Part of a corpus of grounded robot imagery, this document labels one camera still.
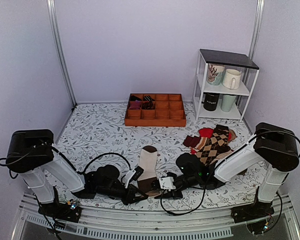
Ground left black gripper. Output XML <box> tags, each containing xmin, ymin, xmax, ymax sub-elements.
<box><xmin>96</xmin><ymin>184</ymin><xmax>147</xmax><ymax>208</ymax></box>

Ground cream and brown sock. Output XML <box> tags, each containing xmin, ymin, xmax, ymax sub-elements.
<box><xmin>137</xmin><ymin>145</ymin><xmax>161</xmax><ymax>198</ymax></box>

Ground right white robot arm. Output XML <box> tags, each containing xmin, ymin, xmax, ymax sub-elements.
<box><xmin>151</xmin><ymin>122</ymin><xmax>300</xmax><ymax>218</ymax></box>

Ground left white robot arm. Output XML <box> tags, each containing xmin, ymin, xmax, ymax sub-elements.
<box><xmin>0</xmin><ymin>129</ymin><xmax>148</xmax><ymax>217</ymax></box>

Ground striped maroon sock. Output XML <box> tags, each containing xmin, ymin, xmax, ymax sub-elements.
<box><xmin>182</xmin><ymin>135</ymin><xmax>209</xmax><ymax>150</ymax></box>

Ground brown argyle sock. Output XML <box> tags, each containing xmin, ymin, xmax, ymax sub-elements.
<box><xmin>194</xmin><ymin>124</ymin><xmax>230</xmax><ymax>166</ymax></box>

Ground red sock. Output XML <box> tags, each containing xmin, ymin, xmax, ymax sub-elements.
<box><xmin>189</xmin><ymin>127</ymin><xmax>233</xmax><ymax>156</ymax></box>

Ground wooden compartment tray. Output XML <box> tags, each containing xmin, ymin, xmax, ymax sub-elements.
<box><xmin>124</xmin><ymin>93</ymin><xmax>187</xmax><ymax>127</ymax></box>

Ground floral tablecloth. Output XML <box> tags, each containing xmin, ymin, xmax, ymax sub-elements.
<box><xmin>56</xmin><ymin>103</ymin><xmax>267</xmax><ymax>212</ymax></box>

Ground black striped rolled sock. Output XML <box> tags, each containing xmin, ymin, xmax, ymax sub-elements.
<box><xmin>142</xmin><ymin>95</ymin><xmax>155</xmax><ymax>110</ymax></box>

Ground magenta rolled sock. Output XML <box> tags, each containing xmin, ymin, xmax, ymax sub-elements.
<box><xmin>128</xmin><ymin>100</ymin><xmax>142</xmax><ymax>110</ymax></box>

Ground dark rolled sock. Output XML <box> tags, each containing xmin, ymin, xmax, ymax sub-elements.
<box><xmin>129</xmin><ymin>95</ymin><xmax>142</xmax><ymax>101</ymax></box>

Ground black mug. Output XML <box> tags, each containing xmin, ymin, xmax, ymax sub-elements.
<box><xmin>203</xmin><ymin>92</ymin><xmax>220</xmax><ymax>112</ymax></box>

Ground pale green cup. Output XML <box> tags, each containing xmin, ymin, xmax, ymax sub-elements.
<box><xmin>220</xmin><ymin>94</ymin><xmax>237</xmax><ymax>113</ymax></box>

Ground white metal shelf rack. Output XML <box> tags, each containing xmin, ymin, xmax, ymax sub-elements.
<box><xmin>192</xmin><ymin>49</ymin><xmax>260</xmax><ymax>122</ymax></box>

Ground floral pattern mug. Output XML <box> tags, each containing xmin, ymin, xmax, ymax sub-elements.
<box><xmin>207</xmin><ymin>63</ymin><xmax>225</xmax><ymax>86</ymax></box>

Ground white ceramic mug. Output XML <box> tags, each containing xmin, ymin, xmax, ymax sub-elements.
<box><xmin>222</xmin><ymin>68</ymin><xmax>242</xmax><ymax>90</ymax></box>

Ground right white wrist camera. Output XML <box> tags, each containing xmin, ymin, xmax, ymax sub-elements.
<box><xmin>158</xmin><ymin>176</ymin><xmax>177</xmax><ymax>191</ymax></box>

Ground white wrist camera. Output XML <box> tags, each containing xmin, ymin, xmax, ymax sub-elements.
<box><xmin>158</xmin><ymin>176</ymin><xmax>177</xmax><ymax>191</ymax></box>
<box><xmin>121</xmin><ymin>166</ymin><xmax>144</xmax><ymax>189</ymax></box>

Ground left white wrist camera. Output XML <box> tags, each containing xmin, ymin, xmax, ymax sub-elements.
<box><xmin>121</xmin><ymin>166</ymin><xmax>144</xmax><ymax>189</ymax></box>

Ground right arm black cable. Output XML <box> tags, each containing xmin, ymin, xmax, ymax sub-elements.
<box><xmin>159</xmin><ymin>184</ymin><xmax>207</xmax><ymax>216</ymax></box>

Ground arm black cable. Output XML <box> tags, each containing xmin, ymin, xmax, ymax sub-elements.
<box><xmin>77</xmin><ymin>151</ymin><xmax>131</xmax><ymax>175</ymax></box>
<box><xmin>159</xmin><ymin>184</ymin><xmax>207</xmax><ymax>216</ymax></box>

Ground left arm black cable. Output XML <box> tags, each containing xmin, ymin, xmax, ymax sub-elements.
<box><xmin>77</xmin><ymin>151</ymin><xmax>131</xmax><ymax>175</ymax></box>

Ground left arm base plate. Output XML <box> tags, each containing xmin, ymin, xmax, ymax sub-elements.
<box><xmin>38</xmin><ymin>201</ymin><xmax>82</xmax><ymax>223</ymax></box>

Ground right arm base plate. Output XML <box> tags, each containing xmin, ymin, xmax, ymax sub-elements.
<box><xmin>231</xmin><ymin>202</ymin><xmax>275</xmax><ymax>223</ymax></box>

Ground right aluminium corner post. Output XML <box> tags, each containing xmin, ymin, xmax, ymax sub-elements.
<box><xmin>248</xmin><ymin>0</ymin><xmax>265</xmax><ymax>60</ymax></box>

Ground aluminium corner post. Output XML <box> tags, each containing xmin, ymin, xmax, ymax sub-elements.
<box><xmin>46</xmin><ymin>0</ymin><xmax>78</xmax><ymax>109</ymax></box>
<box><xmin>248</xmin><ymin>0</ymin><xmax>265</xmax><ymax>60</ymax></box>

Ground left aluminium corner post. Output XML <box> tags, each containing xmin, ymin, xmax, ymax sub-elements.
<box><xmin>46</xmin><ymin>0</ymin><xmax>78</xmax><ymax>109</ymax></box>

